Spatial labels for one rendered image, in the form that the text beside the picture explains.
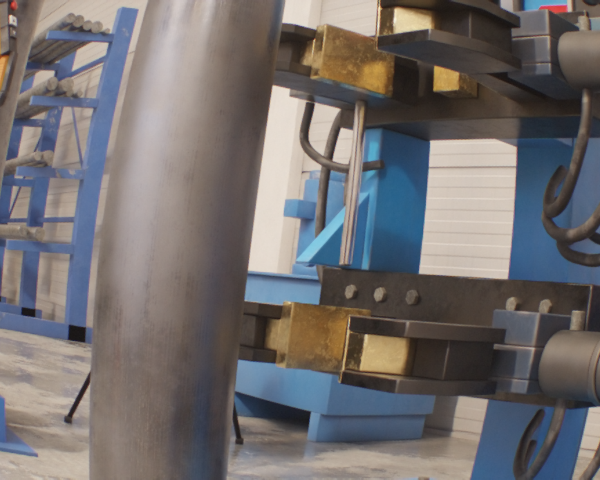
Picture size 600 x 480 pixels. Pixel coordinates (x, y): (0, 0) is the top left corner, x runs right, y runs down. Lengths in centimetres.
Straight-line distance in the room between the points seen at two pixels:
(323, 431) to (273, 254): 177
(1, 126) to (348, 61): 116
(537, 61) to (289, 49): 52
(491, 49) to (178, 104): 44
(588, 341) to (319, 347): 56
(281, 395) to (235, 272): 272
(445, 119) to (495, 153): 253
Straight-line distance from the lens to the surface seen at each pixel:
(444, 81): 173
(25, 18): 266
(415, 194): 201
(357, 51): 175
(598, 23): 155
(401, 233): 199
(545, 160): 188
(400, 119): 189
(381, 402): 398
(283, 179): 547
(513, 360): 140
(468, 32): 139
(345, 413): 388
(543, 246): 186
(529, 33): 147
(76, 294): 732
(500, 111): 168
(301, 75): 172
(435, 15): 144
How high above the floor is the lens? 54
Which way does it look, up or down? 3 degrees up
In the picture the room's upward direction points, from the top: 7 degrees clockwise
